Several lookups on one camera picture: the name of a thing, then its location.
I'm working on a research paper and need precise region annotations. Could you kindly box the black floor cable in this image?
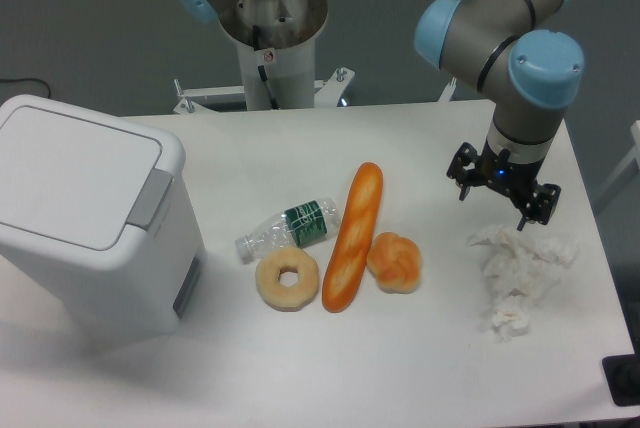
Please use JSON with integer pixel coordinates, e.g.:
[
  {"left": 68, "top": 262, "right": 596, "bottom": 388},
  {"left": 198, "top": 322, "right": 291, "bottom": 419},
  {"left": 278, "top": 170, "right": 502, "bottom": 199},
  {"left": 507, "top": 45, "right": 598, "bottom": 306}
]
[{"left": 0, "top": 77, "right": 53, "bottom": 99}]

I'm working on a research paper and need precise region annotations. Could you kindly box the white frame at right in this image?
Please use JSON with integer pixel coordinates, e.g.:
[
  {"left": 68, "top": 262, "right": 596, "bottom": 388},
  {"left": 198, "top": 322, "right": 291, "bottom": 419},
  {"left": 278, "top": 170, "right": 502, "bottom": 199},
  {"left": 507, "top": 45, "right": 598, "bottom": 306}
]
[{"left": 592, "top": 120, "right": 639, "bottom": 215}]

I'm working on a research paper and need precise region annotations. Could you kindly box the white trash can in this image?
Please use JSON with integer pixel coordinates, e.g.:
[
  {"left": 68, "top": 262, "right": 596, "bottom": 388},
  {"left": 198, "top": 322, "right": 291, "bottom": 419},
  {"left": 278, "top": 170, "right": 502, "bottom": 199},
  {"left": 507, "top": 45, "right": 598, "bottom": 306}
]
[{"left": 1, "top": 95, "right": 206, "bottom": 333}]

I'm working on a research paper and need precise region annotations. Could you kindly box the orange baguette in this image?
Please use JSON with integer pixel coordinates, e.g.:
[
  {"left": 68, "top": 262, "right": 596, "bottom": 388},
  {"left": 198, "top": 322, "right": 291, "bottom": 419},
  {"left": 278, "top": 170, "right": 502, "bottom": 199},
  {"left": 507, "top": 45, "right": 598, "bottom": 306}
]
[{"left": 322, "top": 162, "right": 383, "bottom": 313}]

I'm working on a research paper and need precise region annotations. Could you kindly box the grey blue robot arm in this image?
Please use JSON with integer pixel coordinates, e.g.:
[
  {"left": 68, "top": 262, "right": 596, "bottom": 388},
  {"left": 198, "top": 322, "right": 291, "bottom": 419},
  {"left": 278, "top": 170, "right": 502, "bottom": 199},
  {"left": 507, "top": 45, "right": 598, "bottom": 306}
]
[{"left": 179, "top": 0, "right": 584, "bottom": 225}]

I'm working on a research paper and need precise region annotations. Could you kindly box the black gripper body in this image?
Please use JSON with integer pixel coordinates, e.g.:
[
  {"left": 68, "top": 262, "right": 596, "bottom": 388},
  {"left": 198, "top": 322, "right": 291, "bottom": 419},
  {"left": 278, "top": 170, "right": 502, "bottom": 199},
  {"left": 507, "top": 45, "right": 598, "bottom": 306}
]
[{"left": 476, "top": 135, "right": 546, "bottom": 205}]

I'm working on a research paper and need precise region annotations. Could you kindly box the black pedestal cable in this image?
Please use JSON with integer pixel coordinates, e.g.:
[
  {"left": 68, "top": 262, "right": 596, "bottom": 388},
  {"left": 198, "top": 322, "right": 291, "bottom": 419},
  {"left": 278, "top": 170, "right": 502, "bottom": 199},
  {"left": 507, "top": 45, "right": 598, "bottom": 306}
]
[{"left": 252, "top": 24, "right": 279, "bottom": 111}]

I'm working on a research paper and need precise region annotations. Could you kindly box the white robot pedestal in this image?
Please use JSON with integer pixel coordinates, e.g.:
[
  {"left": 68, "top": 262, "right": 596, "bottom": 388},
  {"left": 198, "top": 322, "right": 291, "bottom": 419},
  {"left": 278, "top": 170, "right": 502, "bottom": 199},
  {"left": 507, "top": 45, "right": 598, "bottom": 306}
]
[{"left": 174, "top": 0, "right": 355, "bottom": 113}]

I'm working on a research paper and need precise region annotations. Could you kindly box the crumpled white tissue small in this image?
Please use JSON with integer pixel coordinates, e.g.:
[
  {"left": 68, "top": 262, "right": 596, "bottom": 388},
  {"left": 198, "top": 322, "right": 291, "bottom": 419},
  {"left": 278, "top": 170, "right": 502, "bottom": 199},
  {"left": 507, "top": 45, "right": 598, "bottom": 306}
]
[{"left": 488, "top": 294, "right": 531, "bottom": 343}]

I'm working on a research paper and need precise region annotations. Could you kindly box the knotted bread roll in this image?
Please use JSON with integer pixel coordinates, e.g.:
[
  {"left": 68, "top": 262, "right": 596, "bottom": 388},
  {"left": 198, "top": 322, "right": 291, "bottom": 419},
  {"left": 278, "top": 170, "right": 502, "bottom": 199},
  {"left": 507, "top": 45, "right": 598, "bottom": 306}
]
[{"left": 366, "top": 232, "right": 422, "bottom": 294}]

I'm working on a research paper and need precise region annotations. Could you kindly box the crumpled white tissue large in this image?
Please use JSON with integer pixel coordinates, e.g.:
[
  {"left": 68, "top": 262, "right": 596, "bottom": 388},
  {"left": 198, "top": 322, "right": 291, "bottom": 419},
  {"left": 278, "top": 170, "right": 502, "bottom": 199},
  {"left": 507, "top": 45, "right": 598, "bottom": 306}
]
[{"left": 467, "top": 225, "right": 579, "bottom": 302}]

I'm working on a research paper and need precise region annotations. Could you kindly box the black device at edge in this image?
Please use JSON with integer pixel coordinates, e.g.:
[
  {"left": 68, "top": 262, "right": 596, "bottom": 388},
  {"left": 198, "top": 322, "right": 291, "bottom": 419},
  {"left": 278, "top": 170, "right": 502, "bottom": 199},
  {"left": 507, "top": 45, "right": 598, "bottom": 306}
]
[{"left": 602, "top": 354, "right": 639, "bottom": 407}]

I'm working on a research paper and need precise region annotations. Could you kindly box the clear plastic bottle green label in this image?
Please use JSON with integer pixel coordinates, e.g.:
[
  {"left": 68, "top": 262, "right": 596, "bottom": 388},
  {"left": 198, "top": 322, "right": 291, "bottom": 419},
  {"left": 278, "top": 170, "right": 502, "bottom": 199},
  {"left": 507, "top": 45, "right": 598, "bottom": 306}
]
[{"left": 235, "top": 197, "right": 342, "bottom": 263}]

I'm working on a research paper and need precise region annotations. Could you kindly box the glazed donut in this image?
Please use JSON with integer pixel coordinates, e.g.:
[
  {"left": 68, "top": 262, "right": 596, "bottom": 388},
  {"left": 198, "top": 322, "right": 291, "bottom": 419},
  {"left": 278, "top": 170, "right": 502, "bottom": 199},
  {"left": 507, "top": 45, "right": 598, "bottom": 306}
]
[{"left": 255, "top": 247, "right": 320, "bottom": 311}]

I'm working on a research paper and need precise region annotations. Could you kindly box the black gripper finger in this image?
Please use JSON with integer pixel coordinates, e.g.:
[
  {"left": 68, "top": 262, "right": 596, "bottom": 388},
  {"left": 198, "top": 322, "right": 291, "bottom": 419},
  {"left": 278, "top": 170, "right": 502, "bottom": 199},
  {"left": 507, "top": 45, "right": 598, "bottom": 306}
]
[
  {"left": 446, "top": 142, "right": 481, "bottom": 201},
  {"left": 515, "top": 184, "right": 561, "bottom": 231}
]

